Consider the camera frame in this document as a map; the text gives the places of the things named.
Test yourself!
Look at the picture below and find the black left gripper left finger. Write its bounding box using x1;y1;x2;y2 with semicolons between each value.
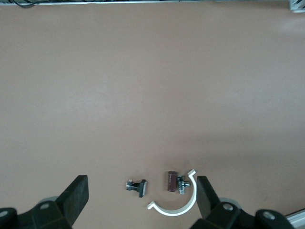
0;175;90;229

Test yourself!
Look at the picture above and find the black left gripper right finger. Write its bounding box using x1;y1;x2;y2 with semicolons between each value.
192;176;296;229

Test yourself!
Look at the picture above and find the white drawer cabinet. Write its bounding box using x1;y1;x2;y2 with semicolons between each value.
285;209;305;229

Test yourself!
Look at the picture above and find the white semicircular clamp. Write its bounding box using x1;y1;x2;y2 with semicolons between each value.
146;168;199;217

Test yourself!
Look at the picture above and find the brown cylinder with metal fitting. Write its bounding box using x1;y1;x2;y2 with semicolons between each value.
164;170;192;195

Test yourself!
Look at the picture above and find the small black clip part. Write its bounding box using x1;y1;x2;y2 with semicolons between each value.
125;178;149;198

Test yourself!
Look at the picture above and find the white table edge rail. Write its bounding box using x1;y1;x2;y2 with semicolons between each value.
0;0;291;6

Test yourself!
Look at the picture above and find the black cable bundle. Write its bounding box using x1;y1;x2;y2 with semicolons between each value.
9;0;35;8

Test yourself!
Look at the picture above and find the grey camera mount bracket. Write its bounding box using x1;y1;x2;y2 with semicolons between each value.
289;0;305;13

